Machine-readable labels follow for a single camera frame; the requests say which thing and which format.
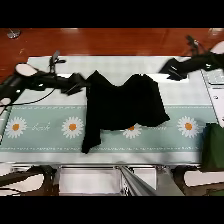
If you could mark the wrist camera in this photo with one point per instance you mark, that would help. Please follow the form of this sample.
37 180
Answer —
54 61
192 42

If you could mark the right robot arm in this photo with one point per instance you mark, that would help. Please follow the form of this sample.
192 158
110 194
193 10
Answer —
206 60

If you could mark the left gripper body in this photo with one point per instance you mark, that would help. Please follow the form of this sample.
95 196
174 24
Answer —
75 84

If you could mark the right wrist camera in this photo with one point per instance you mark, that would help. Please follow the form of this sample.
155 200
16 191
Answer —
192 42

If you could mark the silver frame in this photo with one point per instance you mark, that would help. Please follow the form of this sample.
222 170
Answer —
137 187

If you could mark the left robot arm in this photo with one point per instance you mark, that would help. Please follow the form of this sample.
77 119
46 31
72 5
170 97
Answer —
31 81

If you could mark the black T-shirt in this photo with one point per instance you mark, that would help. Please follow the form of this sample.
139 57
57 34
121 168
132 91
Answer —
126 103

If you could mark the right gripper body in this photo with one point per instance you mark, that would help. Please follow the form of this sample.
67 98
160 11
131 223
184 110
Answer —
176 69

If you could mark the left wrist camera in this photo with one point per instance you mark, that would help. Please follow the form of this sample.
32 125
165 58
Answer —
54 61

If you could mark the dark green garment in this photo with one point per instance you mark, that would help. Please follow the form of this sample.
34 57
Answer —
213 146

